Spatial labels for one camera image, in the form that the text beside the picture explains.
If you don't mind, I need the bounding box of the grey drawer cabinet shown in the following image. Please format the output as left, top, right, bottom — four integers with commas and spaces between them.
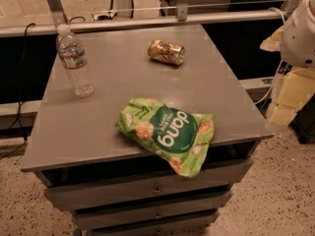
22, 26, 269, 236

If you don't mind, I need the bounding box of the green rice chips bag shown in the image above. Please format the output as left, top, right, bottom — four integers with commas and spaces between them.
115, 98, 215, 178

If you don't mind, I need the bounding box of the white cable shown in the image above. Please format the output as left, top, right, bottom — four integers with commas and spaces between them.
254, 7, 287, 106

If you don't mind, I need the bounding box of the grey metal railing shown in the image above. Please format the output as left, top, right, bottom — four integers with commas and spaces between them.
0, 0, 288, 37

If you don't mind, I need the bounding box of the clear plastic water bottle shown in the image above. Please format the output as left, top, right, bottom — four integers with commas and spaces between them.
56, 25, 95, 98

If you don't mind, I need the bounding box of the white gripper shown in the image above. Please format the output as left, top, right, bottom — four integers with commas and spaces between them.
260, 0, 315, 127

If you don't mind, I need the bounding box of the bottom grey drawer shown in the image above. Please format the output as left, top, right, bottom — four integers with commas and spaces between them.
91, 209, 219, 236

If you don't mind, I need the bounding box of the grey drawer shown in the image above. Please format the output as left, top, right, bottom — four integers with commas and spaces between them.
44, 157, 253, 211
73, 187, 231, 230
91, 209, 219, 236

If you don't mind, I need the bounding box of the black floor cable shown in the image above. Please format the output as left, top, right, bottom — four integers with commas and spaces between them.
0, 22, 37, 160

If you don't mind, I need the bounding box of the top grey drawer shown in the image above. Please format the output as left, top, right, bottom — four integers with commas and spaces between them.
44, 157, 253, 211

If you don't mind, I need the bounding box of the orange soda can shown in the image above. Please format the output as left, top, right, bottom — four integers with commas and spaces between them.
148, 39, 185, 66

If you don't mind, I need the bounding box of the middle grey drawer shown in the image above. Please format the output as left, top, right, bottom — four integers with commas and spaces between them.
73, 187, 231, 230

